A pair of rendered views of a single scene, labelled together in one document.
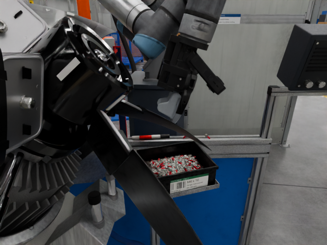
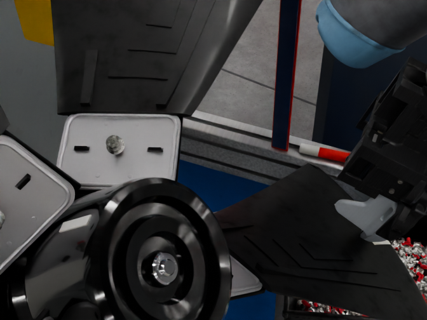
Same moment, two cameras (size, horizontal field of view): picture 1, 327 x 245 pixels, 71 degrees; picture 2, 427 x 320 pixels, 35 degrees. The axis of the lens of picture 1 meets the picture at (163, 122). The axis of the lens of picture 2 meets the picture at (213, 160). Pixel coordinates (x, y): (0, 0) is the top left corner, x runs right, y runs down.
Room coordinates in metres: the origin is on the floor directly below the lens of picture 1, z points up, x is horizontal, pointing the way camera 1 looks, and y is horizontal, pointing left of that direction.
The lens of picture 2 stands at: (0.10, -0.05, 1.59)
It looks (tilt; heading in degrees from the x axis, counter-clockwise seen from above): 49 degrees down; 25
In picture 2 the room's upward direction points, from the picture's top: 2 degrees counter-clockwise
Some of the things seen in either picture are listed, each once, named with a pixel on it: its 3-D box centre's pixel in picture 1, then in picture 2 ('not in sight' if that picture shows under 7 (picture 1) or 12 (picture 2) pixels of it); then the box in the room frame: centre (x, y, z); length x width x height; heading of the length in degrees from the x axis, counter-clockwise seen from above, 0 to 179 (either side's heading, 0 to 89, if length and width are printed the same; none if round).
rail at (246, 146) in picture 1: (151, 148); (345, 179); (0.76, 0.05, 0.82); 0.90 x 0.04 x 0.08; 92
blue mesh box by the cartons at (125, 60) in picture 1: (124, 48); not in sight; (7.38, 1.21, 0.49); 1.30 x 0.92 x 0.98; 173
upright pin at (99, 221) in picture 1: (96, 209); not in sight; (0.28, 0.11, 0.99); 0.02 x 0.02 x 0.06
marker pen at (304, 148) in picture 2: (151, 136); (348, 158); (0.76, 0.05, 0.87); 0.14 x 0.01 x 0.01; 96
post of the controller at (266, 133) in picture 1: (269, 113); not in sight; (0.78, -0.38, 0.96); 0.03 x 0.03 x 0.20; 2
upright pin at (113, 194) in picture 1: (111, 184); not in sight; (0.37, 0.10, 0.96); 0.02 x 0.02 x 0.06
